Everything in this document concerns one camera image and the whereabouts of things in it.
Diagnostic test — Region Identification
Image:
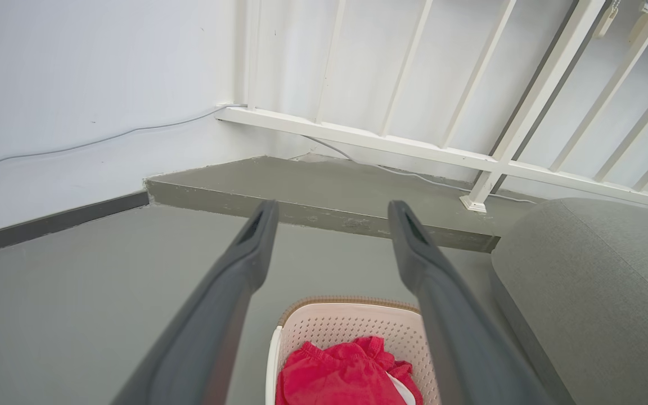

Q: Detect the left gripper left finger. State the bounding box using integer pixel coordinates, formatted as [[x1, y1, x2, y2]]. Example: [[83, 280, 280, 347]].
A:
[[112, 200, 280, 405]]

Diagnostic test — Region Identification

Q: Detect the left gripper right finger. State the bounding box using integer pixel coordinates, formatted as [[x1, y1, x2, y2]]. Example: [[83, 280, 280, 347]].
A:
[[387, 200, 554, 405]]

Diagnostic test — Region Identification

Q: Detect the white perforated laundry basket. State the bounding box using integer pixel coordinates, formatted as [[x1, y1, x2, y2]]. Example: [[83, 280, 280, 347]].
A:
[[265, 296, 443, 405]]

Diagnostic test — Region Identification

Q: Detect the red jersey garment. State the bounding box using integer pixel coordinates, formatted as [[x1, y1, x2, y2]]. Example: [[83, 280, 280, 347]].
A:
[[275, 336, 423, 405]]

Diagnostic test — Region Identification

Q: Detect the grey fabric sofa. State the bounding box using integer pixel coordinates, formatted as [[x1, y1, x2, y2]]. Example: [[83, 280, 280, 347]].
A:
[[490, 197, 648, 405]]

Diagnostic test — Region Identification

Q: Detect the white slatted railing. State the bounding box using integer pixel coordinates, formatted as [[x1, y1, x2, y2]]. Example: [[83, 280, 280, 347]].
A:
[[215, 0, 648, 214]]

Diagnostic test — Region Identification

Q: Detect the black wall baseboard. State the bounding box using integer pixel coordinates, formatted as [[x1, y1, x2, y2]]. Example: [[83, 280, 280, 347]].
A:
[[0, 191, 150, 259]]

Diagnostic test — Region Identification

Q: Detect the thin pale grey cable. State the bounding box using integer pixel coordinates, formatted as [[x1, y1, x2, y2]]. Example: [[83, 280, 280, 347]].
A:
[[0, 104, 538, 204]]

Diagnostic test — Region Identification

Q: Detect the dark metal post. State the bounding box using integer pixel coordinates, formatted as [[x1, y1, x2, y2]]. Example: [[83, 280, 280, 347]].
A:
[[473, 0, 583, 195]]

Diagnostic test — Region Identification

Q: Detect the beige blind cord pull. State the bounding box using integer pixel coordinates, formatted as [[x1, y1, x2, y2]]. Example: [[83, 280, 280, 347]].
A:
[[594, 0, 622, 39], [629, 0, 648, 43]]

